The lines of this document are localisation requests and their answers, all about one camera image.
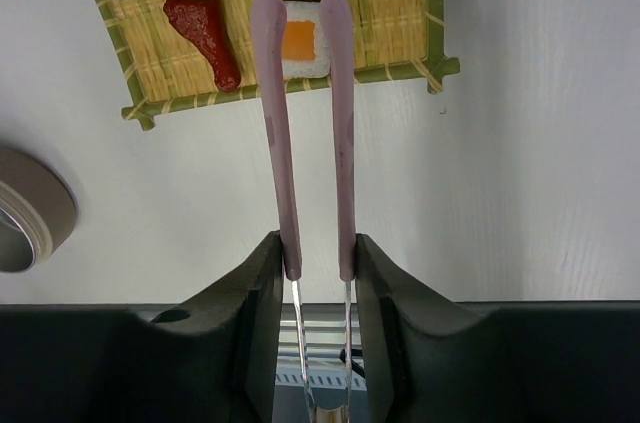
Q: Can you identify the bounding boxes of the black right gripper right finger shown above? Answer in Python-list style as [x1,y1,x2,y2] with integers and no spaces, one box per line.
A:
[356,235,639,422]

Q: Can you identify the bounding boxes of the round steel lunch box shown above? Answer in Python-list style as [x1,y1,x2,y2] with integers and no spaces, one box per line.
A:
[1,147,78,274]

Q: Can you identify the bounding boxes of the sushi roll orange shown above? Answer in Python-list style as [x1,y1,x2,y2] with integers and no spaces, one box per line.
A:
[281,0,330,79]

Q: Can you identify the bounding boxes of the woven bamboo tray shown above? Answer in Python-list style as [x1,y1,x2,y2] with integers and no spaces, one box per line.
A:
[95,0,460,131]

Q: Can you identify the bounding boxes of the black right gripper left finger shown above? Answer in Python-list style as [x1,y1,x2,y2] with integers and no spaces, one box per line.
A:
[1,232,283,422]

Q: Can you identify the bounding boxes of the pink cat paw tongs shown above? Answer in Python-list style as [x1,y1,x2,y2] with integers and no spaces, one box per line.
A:
[250,0,356,422]

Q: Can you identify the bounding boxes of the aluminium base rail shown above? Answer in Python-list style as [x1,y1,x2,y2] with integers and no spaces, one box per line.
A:
[275,317,347,389]

